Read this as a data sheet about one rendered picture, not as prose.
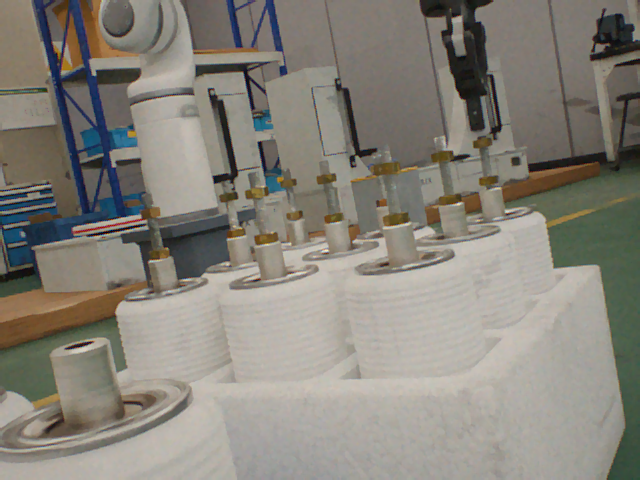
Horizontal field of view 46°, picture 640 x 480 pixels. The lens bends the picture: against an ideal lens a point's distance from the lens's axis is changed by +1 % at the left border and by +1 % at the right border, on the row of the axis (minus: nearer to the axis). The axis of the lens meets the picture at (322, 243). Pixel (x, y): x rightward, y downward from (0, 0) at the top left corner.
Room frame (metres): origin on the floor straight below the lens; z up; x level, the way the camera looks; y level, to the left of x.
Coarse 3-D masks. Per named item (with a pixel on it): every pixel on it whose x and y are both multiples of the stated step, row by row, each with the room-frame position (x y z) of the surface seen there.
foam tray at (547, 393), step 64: (576, 320) 0.66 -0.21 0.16; (192, 384) 0.60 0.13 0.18; (256, 384) 0.56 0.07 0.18; (320, 384) 0.53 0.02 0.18; (384, 384) 0.50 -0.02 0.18; (448, 384) 0.47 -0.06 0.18; (512, 384) 0.48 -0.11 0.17; (576, 384) 0.62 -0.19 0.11; (256, 448) 0.54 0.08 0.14; (320, 448) 0.51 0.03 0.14; (384, 448) 0.49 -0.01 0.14; (448, 448) 0.46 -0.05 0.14; (512, 448) 0.46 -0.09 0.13; (576, 448) 0.59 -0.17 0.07
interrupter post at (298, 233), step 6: (288, 222) 0.87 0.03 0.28; (294, 222) 0.86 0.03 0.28; (300, 222) 0.86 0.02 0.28; (288, 228) 0.87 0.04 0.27; (294, 228) 0.86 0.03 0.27; (300, 228) 0.86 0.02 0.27; (306, 228) 0.87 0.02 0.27; (294, 234) 0.86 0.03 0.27; (300, 234) 0.86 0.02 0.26; (306, 234) 0.87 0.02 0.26; (294, 240) 0.86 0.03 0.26; (300, 240) 0.86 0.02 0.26; (306, 240) 0.87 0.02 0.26
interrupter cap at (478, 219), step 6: (510, 210) 0.77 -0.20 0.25; (516, 210) 0.76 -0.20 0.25; (522, 210) 0.75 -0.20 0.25; (528, 210) 0.73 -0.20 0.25; (474, 216) 0.79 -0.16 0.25; (480, 216) 0.78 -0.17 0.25; (504, 216) 0.72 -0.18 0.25; (510, 216) 0.72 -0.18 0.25; (516, 216) 0.72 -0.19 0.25; (522, 216) 0.72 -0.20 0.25; (468, 222) 0.73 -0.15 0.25; (474, 222) 0.73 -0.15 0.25; (480, 222) 0.72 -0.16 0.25; (486, 222) 0.72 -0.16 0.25; (492, 222) 0.72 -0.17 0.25
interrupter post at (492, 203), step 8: (480, 192) 0.75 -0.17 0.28; (488, 192) 0.74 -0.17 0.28; (496, 192) 0.74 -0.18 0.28; (480, 200) 0.76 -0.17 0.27; (488, 200) 0.75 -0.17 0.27; (496, 200) 0.74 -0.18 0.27; (488, 208) 0.75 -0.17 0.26; (496, 208) 0.74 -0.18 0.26; (504, 208) 0.75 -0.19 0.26; (488, 216) 0.75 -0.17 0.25; (496, 216) 0.74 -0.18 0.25
